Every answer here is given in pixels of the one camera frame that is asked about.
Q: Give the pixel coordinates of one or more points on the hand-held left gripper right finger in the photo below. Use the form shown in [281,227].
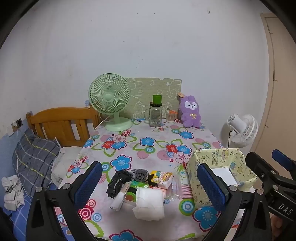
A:
[211,185]

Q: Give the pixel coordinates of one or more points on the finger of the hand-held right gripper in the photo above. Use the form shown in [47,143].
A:
[282,157]
[261,166]

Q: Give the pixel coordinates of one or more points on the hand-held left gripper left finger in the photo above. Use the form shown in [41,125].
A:
[89,183]

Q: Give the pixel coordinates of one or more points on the yellow cartoon print box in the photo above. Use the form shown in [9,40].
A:
[240,160]

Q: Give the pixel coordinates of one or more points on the pink tissue packet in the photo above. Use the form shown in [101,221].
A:
[120,199]

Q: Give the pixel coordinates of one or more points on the clear plastic pack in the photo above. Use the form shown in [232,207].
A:
[175,187]

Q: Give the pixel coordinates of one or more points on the green orange packet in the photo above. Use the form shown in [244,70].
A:
[136,185]

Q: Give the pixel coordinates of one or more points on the colourful cartoon tissue packet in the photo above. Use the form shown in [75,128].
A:
[161,178]

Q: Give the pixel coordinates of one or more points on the white tissue pack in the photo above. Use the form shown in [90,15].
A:
[148,204]

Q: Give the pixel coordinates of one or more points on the person's right hand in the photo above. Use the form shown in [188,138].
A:
[276,223]

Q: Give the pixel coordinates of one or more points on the white paper pack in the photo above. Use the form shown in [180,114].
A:
[227,176]

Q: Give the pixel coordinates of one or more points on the black rolled cloth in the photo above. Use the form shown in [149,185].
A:
[118,182]

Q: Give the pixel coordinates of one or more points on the white bedding cloth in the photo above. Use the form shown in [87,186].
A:
[64,160]

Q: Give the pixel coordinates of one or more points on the white standing fan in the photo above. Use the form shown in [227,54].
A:
[245,129]

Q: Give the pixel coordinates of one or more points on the grey plaid pillow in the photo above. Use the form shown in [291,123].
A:
[34,157]

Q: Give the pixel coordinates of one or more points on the beige door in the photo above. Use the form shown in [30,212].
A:
[282,92]

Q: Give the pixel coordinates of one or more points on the floral tablecloth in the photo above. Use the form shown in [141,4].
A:
[148,148]

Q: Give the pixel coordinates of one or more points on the wooden bed headboard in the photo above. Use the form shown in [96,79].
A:
[60,118]

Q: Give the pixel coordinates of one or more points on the purple plush bunny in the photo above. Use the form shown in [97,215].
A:
[190,113]

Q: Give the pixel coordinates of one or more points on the crumpled white grey cloth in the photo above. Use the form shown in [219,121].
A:
[13,194]

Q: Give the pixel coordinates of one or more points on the blue checked bed sheet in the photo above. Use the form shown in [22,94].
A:
[20,222]

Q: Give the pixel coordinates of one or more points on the clear cotton swab container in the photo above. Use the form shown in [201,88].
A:
[171,117]

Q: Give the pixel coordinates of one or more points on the green desk fan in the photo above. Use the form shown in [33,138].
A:
[108,96]

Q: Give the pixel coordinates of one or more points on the glass jar mug green lid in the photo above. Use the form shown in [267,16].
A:
[155,115]

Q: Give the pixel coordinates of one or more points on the small brown tag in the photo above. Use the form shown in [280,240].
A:
[180,95]

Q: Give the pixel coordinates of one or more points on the wall socket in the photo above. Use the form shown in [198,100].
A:
[19,122]

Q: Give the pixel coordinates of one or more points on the green patterned wall board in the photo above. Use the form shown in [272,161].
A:
[148,90]

